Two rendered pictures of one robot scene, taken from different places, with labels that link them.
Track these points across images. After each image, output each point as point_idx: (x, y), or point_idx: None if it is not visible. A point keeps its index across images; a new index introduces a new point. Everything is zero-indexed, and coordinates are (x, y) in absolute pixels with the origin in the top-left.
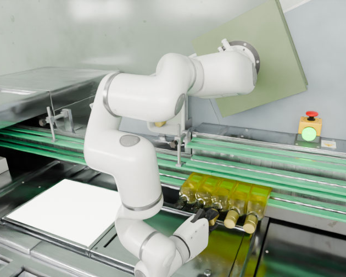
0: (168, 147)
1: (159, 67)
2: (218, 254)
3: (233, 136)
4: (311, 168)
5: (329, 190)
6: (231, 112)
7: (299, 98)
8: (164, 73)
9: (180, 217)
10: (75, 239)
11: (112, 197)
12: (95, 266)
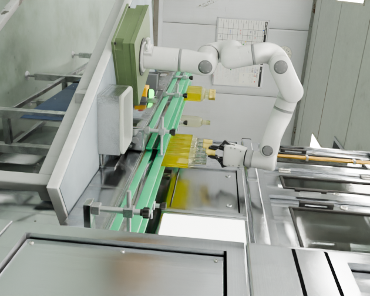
0: (132, 158)
1: (269, 49)
2: (210, 174)
3: (147, 115)
4: None
5: (176, 115)
6: (140, 98)
7: None
8: (282, 49)
9: (180, 189)
10: (242, 229)
11: (171, 228)
12: (257, 213)
